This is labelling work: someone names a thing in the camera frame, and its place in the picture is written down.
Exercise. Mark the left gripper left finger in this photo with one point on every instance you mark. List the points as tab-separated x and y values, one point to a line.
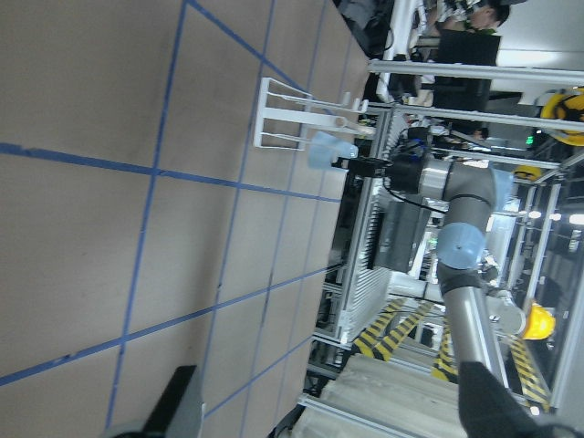
177	413

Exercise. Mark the yellow hard hat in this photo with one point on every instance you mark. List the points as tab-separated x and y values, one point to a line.
540	323

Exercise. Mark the person at desk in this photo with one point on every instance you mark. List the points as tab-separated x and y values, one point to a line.
466	36

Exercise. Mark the light blue plastic cup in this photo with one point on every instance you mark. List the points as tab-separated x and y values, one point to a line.
325	151

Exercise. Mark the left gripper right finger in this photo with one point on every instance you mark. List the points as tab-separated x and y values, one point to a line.
487	409

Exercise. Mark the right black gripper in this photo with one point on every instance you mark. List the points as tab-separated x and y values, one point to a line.
404	173

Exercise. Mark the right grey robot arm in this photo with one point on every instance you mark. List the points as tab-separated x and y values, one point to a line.
472	194

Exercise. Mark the white wire cup rack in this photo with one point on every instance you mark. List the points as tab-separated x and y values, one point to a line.
285	116

